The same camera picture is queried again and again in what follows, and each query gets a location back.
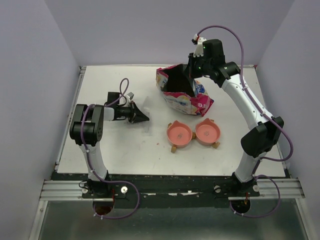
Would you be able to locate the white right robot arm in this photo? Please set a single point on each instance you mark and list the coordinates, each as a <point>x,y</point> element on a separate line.
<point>263,127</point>

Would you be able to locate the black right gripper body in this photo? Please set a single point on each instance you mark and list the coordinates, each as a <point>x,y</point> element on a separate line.
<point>201,67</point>

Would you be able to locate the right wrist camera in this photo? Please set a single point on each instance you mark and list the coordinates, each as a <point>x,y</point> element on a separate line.
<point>199,48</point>

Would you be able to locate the pink right pet bowl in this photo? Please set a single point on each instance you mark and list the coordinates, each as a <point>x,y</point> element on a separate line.
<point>208,133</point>

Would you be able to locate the pink left pet bowl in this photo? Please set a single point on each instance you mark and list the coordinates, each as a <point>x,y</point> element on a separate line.
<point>179,134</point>

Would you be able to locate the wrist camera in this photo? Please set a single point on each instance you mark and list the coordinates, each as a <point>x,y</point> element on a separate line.
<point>199,48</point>
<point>130,97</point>

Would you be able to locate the pet food bag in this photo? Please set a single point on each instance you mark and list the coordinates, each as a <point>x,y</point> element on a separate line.
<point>181,92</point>

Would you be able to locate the clear plastic scoop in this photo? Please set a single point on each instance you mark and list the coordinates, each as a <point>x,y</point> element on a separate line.
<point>146,109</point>

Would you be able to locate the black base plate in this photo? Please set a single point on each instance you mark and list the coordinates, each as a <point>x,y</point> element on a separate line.
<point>160,191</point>

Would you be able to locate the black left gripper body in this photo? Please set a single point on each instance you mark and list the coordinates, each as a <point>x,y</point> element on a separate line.
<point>130,113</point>

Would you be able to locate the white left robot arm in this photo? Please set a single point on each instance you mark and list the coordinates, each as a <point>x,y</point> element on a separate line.
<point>87,127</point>

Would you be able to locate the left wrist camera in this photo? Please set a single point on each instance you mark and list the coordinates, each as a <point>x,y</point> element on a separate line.
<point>130,97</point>

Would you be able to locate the pink pet bowl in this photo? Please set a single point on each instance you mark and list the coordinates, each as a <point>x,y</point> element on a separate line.
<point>208,133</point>
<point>179,134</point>

